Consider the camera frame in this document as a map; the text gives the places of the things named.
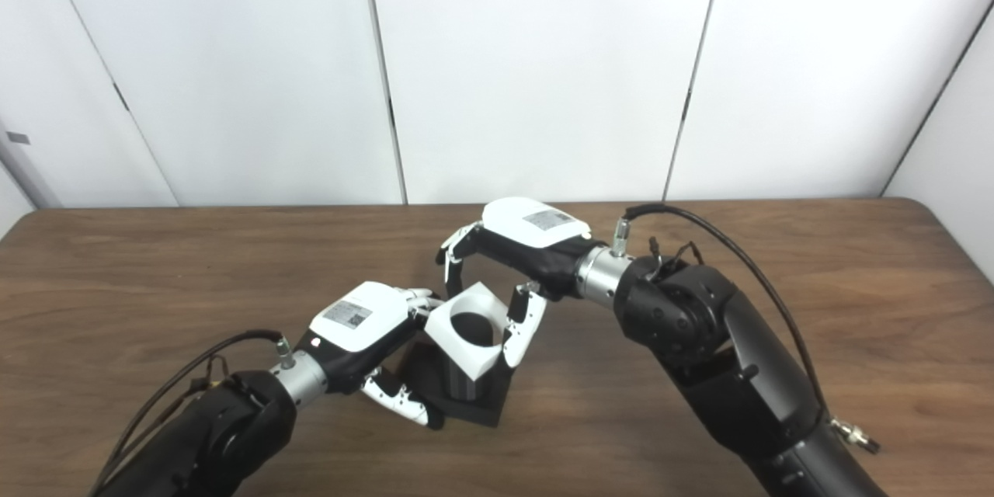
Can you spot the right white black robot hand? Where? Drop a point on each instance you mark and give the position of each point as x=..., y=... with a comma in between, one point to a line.
x=536, y=237

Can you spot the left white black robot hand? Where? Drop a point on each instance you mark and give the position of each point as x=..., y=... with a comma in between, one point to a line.
x=357, y=322

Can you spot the white square piece with hole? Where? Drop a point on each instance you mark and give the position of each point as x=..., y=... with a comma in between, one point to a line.
x=477, y=357

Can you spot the black peg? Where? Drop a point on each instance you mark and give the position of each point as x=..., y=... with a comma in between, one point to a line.
x=466, y=396

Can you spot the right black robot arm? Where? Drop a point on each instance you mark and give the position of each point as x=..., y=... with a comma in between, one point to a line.
x=730, y=357

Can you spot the small grey wall label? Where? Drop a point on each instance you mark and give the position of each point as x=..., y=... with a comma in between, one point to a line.
x=18, y=138

